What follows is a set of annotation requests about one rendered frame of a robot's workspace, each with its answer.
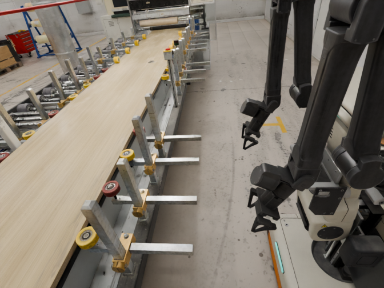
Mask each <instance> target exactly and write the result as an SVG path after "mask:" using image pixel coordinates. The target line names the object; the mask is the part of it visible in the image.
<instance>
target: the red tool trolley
mask: <svg viewBox="0 0 384 288"><path fill-rule="evenodd" d="M5 36H6V38H7V39H11V40H12V42H13V44H15V45H14V47H15V49H16V52H17V54H18V56H19V57H20V58H22V56H21V55H20V54H24V53H27V55H28V57H31V55H30V54H31V51H33V50H35V47H34V44H33V41H32V38H31V36H30V33H29V31H28V30H25V31H23V32H18V31H17V32H14V33H11V34H7V35H5Z"/></svg>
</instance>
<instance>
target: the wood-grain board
mask: <svg viewBox="0 0 384 288"><path fill-rule="evenodd" d="M178 31H186V30H185V29H174V30H162V31H152V32H151V33H149V34H148V35H147V36H146V39H143V40H141V41H140V42H139V46H134V47H133V48H132V49H131V50H130V51H131V52H130V54H125V55H124V56H123V57H122V58H121V59H120V63H115V64H113V65H112V67H110V68H109V69H108V70H107V71H106V72H104V73H103V74H102V75H101V76H100V77H99V78H98V79H96V80H95V81H94V82H93V83H92V84H91V85H90V86H89V87H87V88H86V89H85V90H84V91H83V92H81V93H80V94H79V95H78V96H77V97H76V98H74V99H73V100H72V101H71V102H70V103H69V104H68V105H67V106H65V107H64V108H63V109H62V110H61V111H60V112H59V113H58V114H56V115H55V116H54V117H53V118H52V119H51V120H49V121H48V122H47V123H46V124H45V125H43V126H42V127H41V128H40V129H39V130H38V131H37V132H36V133H34V134H33V135H32V136H31V137H30V138H29V139H28V140H26V141H25V142H24V143H23V144H22V145H20V147H19V148H17V149H16V150H15V151H14V152H12V153H11V154H10V155H9V156H8V157H7V158H6V159H5V160H3V161H2V162H1V163H0V288H56V286H57V284H58V282H59V280H60V278H61V276H62V274H63V272H64V270H65V268H66V266H67V264H68V262H69V260H70V258H71V256H72V254H73V252H74V250H75V248H76V246H77V243H76V241H75V239H76V236H77V234H78V233H79V232H80V231H81V230H82V229H84V228H86V227H87V225H88V223H89V222H88V220H87V219H86V217H85V216H84V215H83V213H82V212H81V210H80V209H81V207H82V205H83V204H84V202H85V200H96V201H97V202H98V203H99V202H100V200H101V198H102V196H103V191H102V187H103V185H104V184H105V183H107V182H109V181H110V180H111V178H112V176H113V174H114V172H115V170H116V168H117V162H118V160H119V159H120V153H121V152H122V151H124V150H126V148H127V146H128V144H129V142H130V140H131V138H132V136H133V134H134V133H133V128H134V127H133V123H132V121H131V120H132V118H133V116H135V115H138V116H140V117H141V119H142V117H143V115H144V113H145V111H146V109H147V105H146V101H145V95H146V94H147V93H150V94H152V97H153V95H154V93H155V91H156V89H157V87H158V85H159V83H160V81H161V79H162V77H161V75H163V74H164V73H165V71H166V67H168V64H167V60H165V59H164V55H163V51H164V49H166V48H169V45H172V41H173V40H176V39H177V40H178V38H179V37H180V36H179V35H178ZM149 61H154V62H152V63H148V62H149Z"/></svg>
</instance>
